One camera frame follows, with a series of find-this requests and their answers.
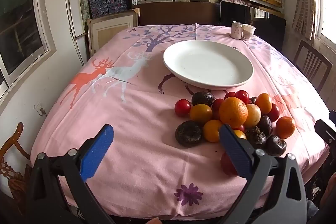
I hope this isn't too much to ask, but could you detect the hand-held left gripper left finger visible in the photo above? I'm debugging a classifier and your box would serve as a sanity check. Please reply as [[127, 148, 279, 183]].
[[26, 124, 116, 224]]

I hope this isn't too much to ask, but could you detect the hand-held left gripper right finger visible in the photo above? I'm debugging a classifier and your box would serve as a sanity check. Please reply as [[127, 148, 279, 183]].
[[219, 124, 307, 224]]

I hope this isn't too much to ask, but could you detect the small orange tangerine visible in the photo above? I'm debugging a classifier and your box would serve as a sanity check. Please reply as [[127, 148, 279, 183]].
[[275, 116, 296, 139], [189, 104, 213, 124], [255, 93, 273, 115], [203, 119, 223, 143]]

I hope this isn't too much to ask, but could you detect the large orange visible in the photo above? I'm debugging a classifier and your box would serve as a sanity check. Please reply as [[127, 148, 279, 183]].
[[219, 97, 248, 129]]

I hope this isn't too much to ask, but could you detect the pale yellow round fruit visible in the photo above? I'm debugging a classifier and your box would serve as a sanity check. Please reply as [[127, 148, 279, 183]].
[[244, 104, 262, 128]]

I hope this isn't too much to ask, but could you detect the white ceramic plate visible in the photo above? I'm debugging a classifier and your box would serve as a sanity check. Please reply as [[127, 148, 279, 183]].
[[163, 40, 254, 90]]

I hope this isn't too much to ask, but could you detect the person's right forearm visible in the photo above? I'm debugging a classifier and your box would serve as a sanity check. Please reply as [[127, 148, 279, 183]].
[[319, 173, 336, 211]]

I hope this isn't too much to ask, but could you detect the pink printed tablecloth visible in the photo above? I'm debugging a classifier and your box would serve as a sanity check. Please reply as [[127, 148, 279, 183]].
[[30, 23, 331, 218]]

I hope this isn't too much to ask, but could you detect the dark wooden chair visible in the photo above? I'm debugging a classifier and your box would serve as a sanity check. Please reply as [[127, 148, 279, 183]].
[[293, 40, 333, 93]]

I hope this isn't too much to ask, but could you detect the carved wooden chair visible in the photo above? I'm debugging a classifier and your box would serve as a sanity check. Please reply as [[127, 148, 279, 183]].
[[0, 122, 34, 214]]

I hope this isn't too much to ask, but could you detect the black glossy panel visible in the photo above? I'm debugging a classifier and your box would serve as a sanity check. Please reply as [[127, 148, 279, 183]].
[[220, 1, 286, 52]]

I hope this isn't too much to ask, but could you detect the white paper cup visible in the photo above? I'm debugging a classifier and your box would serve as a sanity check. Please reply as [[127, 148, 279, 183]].
[[242, 24, 256, 41]]

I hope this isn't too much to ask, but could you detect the pale drink can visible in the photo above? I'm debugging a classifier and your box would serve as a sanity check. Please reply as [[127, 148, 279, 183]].
[[231, 21, 243, 39]]

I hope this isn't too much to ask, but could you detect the bright window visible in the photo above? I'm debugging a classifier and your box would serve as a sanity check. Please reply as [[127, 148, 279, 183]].
[[307, 0, 336, 48]]

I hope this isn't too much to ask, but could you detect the white leaning board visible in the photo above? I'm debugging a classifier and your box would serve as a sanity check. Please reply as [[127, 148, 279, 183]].
[[64, 0, 88, 65]]

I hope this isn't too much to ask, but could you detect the dark wooden cabinet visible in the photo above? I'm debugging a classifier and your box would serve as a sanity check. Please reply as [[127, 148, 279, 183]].
[[139, 1, 221, 26]]

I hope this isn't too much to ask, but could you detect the white framed sliding window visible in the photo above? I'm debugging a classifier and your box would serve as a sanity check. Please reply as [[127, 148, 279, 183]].
[[0, 0, 57, 109]]

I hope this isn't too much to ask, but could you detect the white wall socket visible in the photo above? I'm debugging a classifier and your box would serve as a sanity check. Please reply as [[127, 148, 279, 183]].
[[34, 103, 48, 117]]

